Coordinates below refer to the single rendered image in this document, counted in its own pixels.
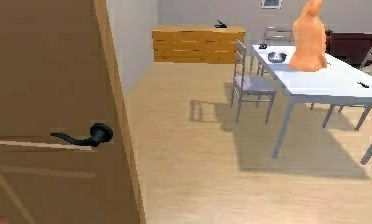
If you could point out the yellow wooden chest of drawers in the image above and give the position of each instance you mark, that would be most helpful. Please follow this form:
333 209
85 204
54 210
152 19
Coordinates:
197 45

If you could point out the grey dining chair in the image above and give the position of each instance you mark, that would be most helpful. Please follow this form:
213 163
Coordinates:
365 66
252 85
277 35

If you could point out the small black object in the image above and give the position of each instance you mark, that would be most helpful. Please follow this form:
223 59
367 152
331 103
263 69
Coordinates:
221 24

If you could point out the small black cup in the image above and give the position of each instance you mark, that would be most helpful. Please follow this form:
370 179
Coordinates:
262 46

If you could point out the silver metal bowl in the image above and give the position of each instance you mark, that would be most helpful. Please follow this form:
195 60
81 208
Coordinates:
277 57

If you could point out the orange statue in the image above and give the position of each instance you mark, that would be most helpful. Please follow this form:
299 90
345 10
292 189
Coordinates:
309 40

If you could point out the white dining table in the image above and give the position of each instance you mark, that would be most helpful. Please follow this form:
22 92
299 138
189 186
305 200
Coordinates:
327 81

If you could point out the brown wooden room door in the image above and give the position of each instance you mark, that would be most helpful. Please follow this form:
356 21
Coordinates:
44 83

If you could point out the dark brown cabinet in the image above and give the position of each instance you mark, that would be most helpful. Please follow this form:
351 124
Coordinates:
352 46

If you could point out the black remote control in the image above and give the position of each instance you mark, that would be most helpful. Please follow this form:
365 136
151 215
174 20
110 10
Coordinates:
363 84

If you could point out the framed wall picture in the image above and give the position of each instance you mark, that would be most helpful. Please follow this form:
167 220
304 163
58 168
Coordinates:
271 3

